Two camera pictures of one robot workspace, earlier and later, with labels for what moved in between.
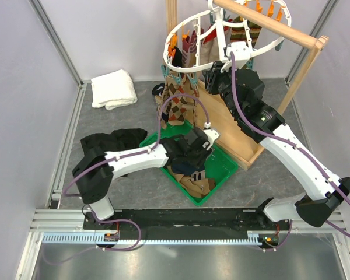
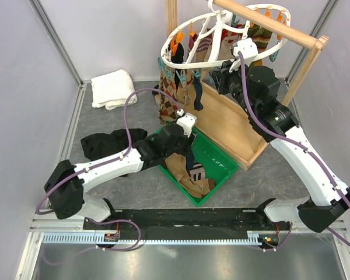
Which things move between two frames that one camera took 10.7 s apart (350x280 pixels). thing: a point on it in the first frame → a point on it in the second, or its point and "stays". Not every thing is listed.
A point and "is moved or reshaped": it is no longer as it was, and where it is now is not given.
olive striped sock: (239, 34) → (261, 36)
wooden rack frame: (234, 141) stays
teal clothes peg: (194, 80) → (198, 74)
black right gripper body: (220, 81) → (230, 81)
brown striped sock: (198, 175) stays
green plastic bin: (221, 168) stays
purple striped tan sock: (189, 50) → (203, 47)
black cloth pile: (119, 139) stays
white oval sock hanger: (287, 21) is moved or reshaped
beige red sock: (209, 51) → (228, 37)
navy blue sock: (187, 169) → (198, 105)
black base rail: (252, 220) stays
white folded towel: (113, 90) stays
